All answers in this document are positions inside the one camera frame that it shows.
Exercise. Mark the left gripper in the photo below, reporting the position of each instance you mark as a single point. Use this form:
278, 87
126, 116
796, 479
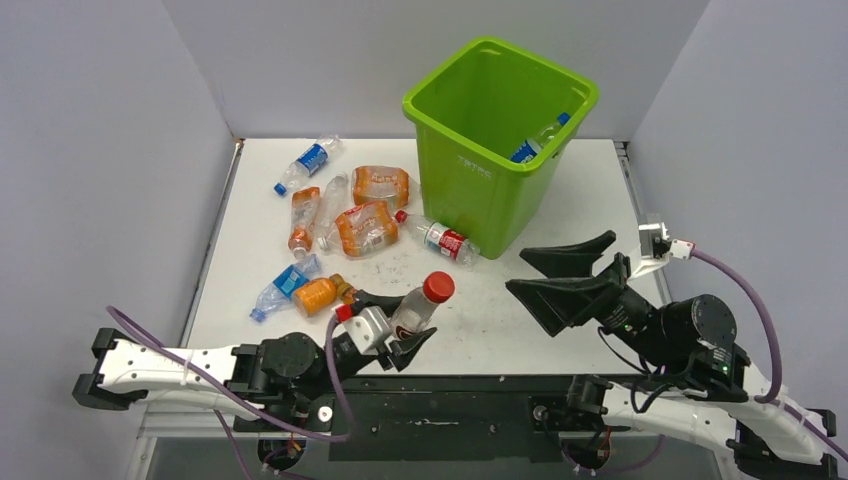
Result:
403, 349

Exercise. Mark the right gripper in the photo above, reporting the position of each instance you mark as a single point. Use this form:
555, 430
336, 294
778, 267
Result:
568, 291

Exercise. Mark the brown label red cap bottle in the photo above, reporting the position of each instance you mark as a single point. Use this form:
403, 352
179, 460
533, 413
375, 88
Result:
417, 308

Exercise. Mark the orange juice bottle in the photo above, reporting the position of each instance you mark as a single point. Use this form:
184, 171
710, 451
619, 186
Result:
318, 294

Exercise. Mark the crushed blue label bottle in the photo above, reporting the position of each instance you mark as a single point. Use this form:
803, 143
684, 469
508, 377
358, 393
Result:
277, 295

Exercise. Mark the pepsi bottle blue cap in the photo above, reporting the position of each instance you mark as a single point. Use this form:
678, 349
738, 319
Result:
532, 146

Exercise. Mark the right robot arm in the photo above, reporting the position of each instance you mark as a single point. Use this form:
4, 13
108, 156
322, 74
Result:
692, 381

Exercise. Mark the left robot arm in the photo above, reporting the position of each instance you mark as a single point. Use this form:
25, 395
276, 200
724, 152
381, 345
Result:
269, 380

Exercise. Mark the red label bottle by bin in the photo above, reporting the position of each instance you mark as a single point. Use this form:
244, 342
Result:
439, 238

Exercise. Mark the green plastic bin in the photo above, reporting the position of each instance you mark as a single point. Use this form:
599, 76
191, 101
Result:
470, 114

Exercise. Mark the orange crushed bottle middle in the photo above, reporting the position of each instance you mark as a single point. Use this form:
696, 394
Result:
366, 229

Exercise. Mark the orange crushed bottle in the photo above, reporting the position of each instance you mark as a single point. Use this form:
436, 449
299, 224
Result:
366, 229
374, 182

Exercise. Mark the clear bottle no label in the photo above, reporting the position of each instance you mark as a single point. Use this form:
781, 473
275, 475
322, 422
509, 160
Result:
332, 203

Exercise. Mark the orange crushed bottle top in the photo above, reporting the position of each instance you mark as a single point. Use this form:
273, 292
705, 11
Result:
374, 182

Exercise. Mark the small orange label bottle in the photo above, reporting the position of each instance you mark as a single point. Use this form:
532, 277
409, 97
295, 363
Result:
304, 207

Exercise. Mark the blue label bottle far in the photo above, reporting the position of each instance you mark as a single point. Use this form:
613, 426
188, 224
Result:
299, 173

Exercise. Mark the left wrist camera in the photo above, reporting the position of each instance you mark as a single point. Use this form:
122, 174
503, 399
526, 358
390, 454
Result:
368, 330

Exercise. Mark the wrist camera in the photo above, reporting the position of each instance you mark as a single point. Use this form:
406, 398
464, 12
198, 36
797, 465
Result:
368, 330
657, 248

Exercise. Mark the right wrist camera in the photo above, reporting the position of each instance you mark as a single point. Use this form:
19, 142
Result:
657, 248

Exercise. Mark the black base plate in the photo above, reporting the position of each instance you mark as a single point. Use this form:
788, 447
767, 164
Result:
467, 417

